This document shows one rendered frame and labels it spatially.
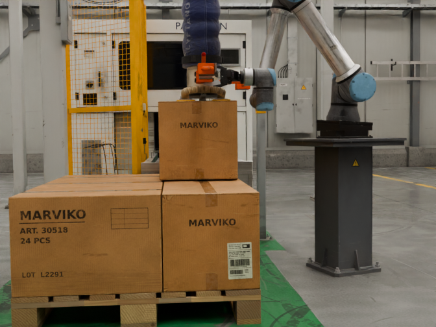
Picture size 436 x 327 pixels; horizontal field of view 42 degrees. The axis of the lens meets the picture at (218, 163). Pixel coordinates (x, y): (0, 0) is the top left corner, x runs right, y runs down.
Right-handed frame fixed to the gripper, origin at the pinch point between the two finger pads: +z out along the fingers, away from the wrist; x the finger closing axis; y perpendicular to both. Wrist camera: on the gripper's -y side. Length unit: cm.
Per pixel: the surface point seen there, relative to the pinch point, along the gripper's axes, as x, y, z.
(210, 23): 30.8, 18.1, -4.4
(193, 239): -72, -64, 9
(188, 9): 38.3, 19.6, 7.4
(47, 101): -4, 132, 108
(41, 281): -87, -64, 70
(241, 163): -48, 62, -26
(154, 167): -49, 62, 28
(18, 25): 91, 343, 183
